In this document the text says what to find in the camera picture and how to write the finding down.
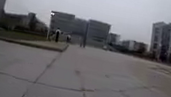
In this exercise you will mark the wide grey block building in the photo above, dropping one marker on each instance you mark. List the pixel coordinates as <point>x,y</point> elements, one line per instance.
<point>77,27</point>

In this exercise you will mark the grey stone slab plaza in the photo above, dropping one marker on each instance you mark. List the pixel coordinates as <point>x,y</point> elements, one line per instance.
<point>85,75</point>

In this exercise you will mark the small grey building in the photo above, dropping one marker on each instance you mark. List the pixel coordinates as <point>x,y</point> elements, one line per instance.
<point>113,39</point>

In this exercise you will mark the lamp pole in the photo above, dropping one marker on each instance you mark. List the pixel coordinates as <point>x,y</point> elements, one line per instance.
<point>49,28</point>

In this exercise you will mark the low pale building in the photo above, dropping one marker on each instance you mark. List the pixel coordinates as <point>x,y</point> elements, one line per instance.
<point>134,45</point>

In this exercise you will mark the grey stone kerb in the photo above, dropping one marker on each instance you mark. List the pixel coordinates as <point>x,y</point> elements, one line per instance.
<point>23,43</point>

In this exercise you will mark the low building with trees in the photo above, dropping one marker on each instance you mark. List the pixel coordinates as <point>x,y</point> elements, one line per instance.
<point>23,21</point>

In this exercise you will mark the grass strip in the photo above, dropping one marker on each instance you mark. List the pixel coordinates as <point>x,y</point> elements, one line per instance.
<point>8,33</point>

